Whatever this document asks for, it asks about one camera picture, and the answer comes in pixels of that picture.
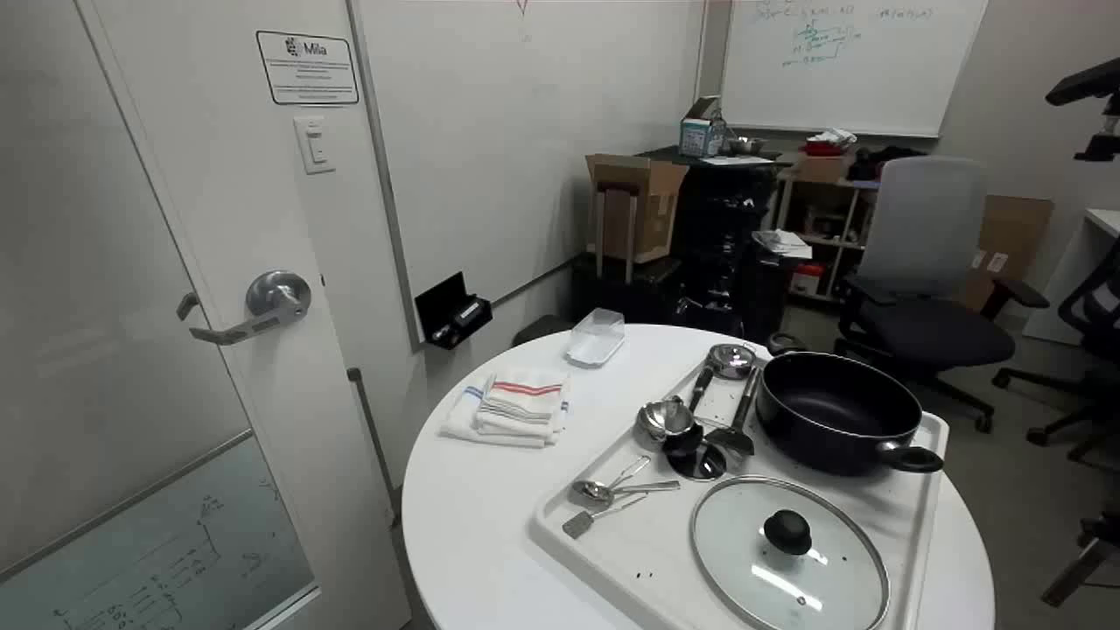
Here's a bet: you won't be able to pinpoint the glass lid with black knob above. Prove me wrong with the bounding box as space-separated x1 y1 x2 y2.
685 476 893 630

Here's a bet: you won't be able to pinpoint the folded white cloth red stripe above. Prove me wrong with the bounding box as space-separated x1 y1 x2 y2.
437 370 573 452

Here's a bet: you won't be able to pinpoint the black low case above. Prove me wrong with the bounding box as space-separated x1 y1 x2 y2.
566 257 682 327

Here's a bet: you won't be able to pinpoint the black stand leg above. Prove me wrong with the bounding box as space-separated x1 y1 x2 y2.
1041 512 1120 609

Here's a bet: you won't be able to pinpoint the black office chair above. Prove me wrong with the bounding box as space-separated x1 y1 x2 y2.
990 239 1120 468

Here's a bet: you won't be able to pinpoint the black cabinet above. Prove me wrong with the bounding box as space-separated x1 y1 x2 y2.
671 153 785 343

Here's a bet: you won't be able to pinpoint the white door sign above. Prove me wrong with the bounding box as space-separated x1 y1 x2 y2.
251 28 363 110

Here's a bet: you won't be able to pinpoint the clear plastic container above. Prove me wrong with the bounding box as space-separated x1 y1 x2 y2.
565 304 631 370

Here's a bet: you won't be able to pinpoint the white plastic tray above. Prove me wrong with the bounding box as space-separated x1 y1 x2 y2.
524 341 953 630

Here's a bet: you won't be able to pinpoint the metal measuring cup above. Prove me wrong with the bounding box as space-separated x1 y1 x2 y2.
635 397 695 452

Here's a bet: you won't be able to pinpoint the small whiteboard with writing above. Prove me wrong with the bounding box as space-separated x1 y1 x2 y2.
717 0 993 139

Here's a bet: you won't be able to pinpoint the black marker holder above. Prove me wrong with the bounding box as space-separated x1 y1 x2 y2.
414 269 499 354

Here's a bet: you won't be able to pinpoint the white light switch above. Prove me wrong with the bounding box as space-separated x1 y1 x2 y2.
290 117 340 178

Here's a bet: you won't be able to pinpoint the open cardboard box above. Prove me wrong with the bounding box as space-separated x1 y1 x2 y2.
584 151 695 267

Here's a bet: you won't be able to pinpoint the white door with glass panel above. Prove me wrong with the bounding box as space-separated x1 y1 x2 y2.
0 0 414 630

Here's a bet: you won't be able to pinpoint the black mounting bracket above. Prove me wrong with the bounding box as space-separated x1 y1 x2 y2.
1044 53 1120 166

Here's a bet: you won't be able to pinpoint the grey office chair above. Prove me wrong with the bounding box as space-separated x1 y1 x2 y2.
834 153 1054 439

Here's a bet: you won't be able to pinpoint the silver door handle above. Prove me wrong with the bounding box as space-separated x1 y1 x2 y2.
171 267 314 351

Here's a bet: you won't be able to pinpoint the blue box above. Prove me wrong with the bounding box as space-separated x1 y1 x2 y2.
677 96 727 160

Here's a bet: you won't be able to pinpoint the black measuring scoop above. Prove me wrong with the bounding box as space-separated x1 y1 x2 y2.
663 424 731 483

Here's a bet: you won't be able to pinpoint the flat cardboard box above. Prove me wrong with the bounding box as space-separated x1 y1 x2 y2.
956 194 1056 316

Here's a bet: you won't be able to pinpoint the black serving spoon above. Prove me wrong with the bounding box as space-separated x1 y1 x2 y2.
708 369 764 458

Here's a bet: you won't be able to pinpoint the red and white items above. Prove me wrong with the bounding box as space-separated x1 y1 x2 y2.
801 126 863 157

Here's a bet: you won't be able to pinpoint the white papers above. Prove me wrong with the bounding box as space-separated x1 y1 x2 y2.
751 227 817 263

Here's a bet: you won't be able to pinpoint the black cooking pot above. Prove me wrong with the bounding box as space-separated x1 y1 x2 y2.
754 348 948 480

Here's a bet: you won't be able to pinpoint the small metal measuring spoons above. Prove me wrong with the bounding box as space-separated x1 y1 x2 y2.
572 458 682 515

